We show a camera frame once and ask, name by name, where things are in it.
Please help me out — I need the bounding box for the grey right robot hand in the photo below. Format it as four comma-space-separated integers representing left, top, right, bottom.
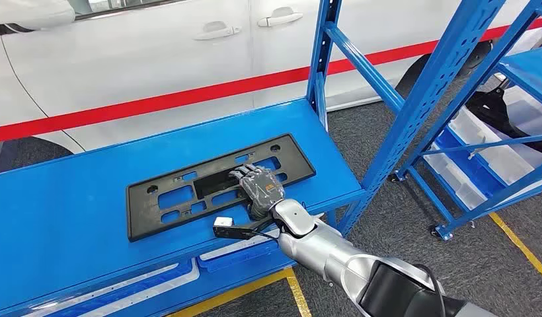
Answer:
228, 163, 286, 211

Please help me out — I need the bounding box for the black plastic plate holder part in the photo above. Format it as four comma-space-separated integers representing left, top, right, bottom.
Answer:
125, 133, 317, 243

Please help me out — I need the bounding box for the blue metal shelf rack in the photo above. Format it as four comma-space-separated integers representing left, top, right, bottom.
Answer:
0, 0, 508, 317

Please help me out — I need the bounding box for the black car trim part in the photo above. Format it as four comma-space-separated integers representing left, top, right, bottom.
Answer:
465, 87, 542, 156

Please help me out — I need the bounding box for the blue wheeled shelf rack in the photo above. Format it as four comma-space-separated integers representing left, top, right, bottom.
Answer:
387, 0, 542, 242

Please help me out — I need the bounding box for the blue plastic crate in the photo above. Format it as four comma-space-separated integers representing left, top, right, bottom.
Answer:
196, 239, 295, 274
43, 260, 195, 317
435, 127, 508, 200

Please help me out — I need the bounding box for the white car with red stripe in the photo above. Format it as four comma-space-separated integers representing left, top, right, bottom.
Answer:
0, 0, 542, 176

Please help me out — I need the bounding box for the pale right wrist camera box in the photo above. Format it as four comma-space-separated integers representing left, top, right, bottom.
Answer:
212, 216, 255, 240

